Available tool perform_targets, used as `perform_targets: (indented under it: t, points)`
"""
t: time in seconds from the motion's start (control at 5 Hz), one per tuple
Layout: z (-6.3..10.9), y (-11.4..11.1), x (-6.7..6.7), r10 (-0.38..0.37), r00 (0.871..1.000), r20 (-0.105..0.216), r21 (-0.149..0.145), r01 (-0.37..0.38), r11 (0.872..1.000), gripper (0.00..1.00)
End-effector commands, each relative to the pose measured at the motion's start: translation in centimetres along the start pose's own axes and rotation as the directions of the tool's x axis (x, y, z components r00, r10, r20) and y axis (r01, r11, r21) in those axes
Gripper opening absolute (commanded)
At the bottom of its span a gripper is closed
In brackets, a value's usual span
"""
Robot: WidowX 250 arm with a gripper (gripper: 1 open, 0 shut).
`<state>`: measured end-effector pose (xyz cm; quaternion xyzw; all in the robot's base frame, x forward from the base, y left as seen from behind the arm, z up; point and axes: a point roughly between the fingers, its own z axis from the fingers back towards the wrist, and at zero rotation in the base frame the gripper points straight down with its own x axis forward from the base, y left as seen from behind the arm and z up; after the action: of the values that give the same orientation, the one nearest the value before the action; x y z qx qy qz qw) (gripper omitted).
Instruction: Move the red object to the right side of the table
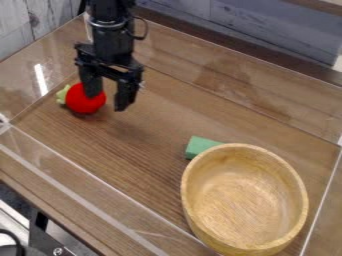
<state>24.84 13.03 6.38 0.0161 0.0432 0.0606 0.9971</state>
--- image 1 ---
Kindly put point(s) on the red plush strawberry toy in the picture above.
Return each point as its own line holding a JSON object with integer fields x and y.
{"x": 72, "y": 97}

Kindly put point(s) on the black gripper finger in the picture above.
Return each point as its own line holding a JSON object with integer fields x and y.
{"x": 91, "y": 80}
{"x": 125, "y": 95}

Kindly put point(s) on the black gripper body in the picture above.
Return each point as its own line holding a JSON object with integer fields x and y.
{"x": 112, "y": 59}

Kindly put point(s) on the green foam block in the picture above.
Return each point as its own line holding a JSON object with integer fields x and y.
{"x": 198, "y": 144}

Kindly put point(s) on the wooden oval bowl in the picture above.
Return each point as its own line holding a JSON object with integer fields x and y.
{"x": 244, "y": 200}

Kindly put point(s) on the clear acrylic tray wall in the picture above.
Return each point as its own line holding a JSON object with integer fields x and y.
{"x": 103, "y": 173}

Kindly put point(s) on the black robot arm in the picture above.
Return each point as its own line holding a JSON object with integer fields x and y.
{"x": 111, "y": 22}

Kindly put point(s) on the black metal table leg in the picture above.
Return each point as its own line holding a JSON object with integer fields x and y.
{"x": 40, "y": 240}

